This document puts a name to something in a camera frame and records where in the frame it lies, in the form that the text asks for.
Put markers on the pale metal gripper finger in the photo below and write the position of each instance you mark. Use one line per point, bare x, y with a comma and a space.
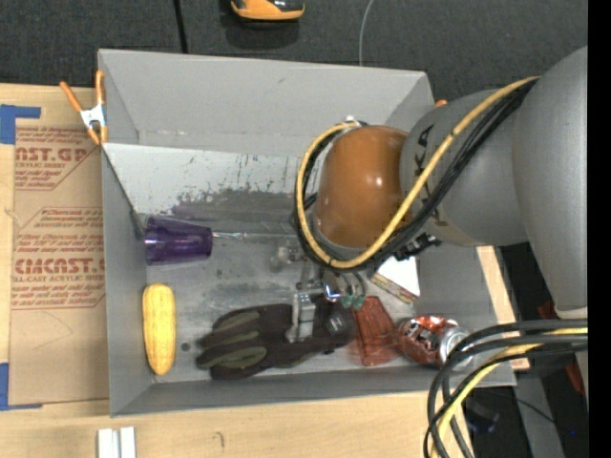
302, 309
308, 285

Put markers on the dark brown glove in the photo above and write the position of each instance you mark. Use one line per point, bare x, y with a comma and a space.
267, 346

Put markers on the clear red plastic cup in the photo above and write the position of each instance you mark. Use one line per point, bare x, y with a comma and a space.
376, 334

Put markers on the white flat box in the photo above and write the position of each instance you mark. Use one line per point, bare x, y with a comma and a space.
400, 277

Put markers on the crushed red drink can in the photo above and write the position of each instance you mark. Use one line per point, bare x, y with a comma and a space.
422, 339

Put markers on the purple plastic cup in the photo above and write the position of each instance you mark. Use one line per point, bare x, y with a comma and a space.
176, 240

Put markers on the yellow toy corn cob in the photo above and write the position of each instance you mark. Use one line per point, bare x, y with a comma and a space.
159, 329

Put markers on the grey metal bin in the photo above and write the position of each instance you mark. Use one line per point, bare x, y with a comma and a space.
238, 103

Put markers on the brown cardboard board red print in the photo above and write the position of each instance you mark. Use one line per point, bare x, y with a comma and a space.
52, 303

